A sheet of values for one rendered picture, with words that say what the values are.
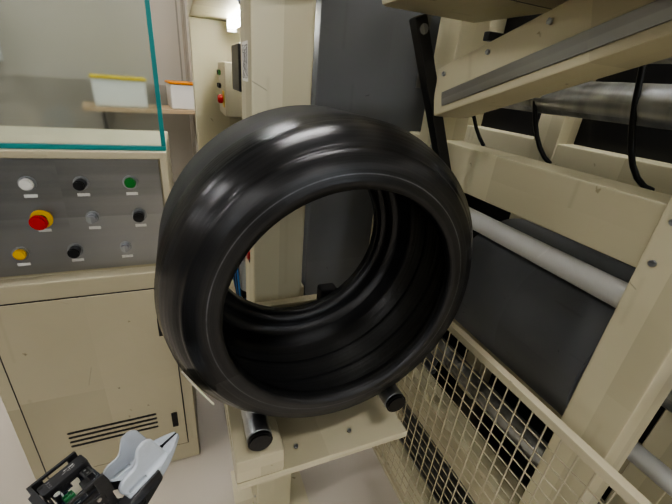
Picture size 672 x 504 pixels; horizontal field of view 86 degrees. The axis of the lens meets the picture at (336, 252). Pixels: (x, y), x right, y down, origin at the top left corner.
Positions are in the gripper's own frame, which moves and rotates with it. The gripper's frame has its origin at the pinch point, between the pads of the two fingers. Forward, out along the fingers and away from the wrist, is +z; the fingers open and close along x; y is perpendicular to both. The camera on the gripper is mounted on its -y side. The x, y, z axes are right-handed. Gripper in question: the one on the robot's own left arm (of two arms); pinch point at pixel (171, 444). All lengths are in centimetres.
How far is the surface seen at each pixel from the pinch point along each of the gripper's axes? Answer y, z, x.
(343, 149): 35.2, 25.6, -20.2
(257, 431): -10.0, 12.5, -2.2
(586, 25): 45, 53, -46
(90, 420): -48, 12, 91
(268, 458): -17.0, 12.7, -2.4
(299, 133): 38.0, 23.3, -15.3
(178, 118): 47, 248, 310
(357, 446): -25.7, 27.1, -12.2
